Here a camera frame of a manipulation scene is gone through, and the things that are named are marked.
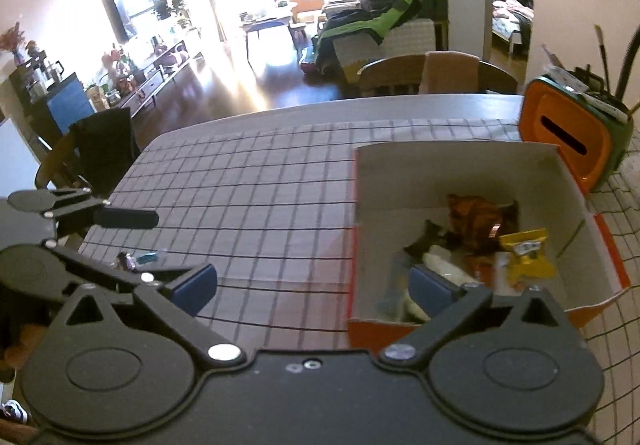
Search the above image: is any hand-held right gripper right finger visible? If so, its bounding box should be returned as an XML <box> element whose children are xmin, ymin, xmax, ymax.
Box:
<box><xmin>375</xmin><ymin>265</ymin><xmax>571</xmax><ymax>368</ymax></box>

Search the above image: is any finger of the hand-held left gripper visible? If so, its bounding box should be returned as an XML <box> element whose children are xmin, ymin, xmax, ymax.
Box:
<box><xmin>47</xmin><ymin>189</ymin><xmax>160</xmax><ymax>236</ymax></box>
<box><xmin>47</xmin><ymin>244</ymin><xmax>194</xmax><ymax>294</ymax></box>

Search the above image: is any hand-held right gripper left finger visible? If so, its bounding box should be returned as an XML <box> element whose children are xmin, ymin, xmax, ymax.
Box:
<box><xmin>52</xmin><ymin>264</ymin><xmax>251</xmax><ymax>368</ymax></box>

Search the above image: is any cream snack packet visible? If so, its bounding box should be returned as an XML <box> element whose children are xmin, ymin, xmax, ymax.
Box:
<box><xmin>422</xmin><ymin>245</ymin><xmax>482</xmax><ymax>289</ymax></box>

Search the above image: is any dark brown snack packet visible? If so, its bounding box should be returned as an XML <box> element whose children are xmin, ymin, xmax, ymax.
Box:
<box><xmin>403</xmin><ymin>219</ymin><xmax>454</xmax><ymax>257</ymax></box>

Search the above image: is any red-brown foil snack bag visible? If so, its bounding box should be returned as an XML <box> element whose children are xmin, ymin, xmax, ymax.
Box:
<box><xmin>446</xmin><ymin>194</ymin><xmax>519</xmax><ymax>257</ymax></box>

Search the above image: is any yellow snack packet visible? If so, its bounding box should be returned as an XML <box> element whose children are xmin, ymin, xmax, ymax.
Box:
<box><xmin>498</xmin><ymin>228</ymin><xmax>559</xmax><ymax>287</ymax></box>

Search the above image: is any orange cardboard box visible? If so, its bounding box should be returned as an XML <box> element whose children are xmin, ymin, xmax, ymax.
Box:
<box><xmin>347</xmin><ymin>140</ymin><xmax>632</xmax><ymax>352</ymax></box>

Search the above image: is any checkered tablecloth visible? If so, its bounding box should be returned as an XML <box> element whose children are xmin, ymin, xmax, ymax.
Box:
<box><xmin>79</xmin><ymin>119</ymin><xmax>640</xmax><ymax>445</ymax></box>

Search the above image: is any white cabinet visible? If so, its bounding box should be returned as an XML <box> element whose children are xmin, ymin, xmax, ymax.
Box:
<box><xmin>0</xmin><ymin>117</ymin><xmax>39</xmax><ymax>198</ymax></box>

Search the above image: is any blue cabinet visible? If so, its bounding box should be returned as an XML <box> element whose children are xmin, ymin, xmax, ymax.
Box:
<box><xmin>29</xmin><ymin>74</ymin><xmax>97</xmax><ymax>142</ymax></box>

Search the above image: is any low media cabinet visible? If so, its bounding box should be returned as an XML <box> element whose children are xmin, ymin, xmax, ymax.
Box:
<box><xmin>119</xmin><ymin>39</ymin><xmax>202</xmax><ymax>112</ymax></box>

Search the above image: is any orange and green storage bin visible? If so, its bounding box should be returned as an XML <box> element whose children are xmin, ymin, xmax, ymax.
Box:
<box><xmin>517</xmin><ymin>74</ymin><xmax>636</xmax><ymax>196</ymax></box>

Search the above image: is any television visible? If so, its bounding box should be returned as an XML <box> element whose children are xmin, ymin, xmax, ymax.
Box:
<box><xmin>101</xmin><ymin>0</ymin><xmax>169</xmax><ymax>44</ymax></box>

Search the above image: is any red flower bouquet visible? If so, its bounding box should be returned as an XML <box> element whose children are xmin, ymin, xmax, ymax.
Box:
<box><xmin>0</xmin><ymin>21</ymin><xmax>27</xmax><ymax>66</ymax></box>

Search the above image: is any wooden dining chair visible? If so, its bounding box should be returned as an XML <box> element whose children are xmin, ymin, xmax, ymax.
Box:
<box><xmin>357</xmin><ymin>53</ymin><xmax>519</xmax><ymax>98</ymax></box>

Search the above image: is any beige cloth on chair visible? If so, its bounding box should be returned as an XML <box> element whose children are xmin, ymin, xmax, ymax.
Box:
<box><xmin>418</xmin><ymin>50</ymin><xmax>482</xmax><ymax>96</ymax></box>

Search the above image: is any coffee table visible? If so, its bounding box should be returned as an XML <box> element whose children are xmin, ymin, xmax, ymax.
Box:
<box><xmin>244</xmin><ymin>11</ymin><xmax>297</xmax><ymax>52</ymax></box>

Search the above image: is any sofa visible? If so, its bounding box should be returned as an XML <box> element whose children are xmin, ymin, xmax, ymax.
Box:
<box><xmin>315</xmin><ymin>0</ymin><xmax>449</xmax><ymax>86</ymax></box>

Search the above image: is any bed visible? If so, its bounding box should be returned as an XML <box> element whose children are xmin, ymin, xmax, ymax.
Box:
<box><xmin>492</xmin><ymin>0</ymin><xmax>535</xmax><ymax>56</ymax></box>

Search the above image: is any green and black jacket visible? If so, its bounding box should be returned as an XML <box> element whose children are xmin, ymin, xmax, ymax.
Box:
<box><xmin>316</xmin><ymin>0</ymin><xmax>441</xmax><ymax>60</ymax></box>

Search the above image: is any paint brush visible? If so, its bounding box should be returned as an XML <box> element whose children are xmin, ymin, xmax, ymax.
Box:
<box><xmin>593</xmin><ymin>24</ymin><xmax>612</xmax><ymax>82</ymax></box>

